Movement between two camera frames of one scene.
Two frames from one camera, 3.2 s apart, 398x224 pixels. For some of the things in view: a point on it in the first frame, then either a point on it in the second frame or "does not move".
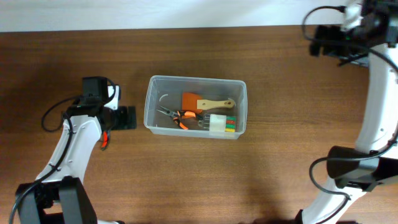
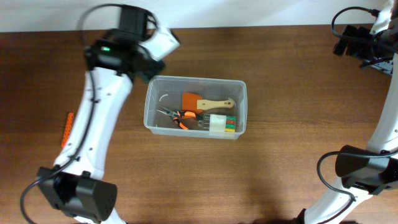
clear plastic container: x=196 y=107 does not move
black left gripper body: x=120 y=119 → x=157 y=66
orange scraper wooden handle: x=194 y=102 does not move
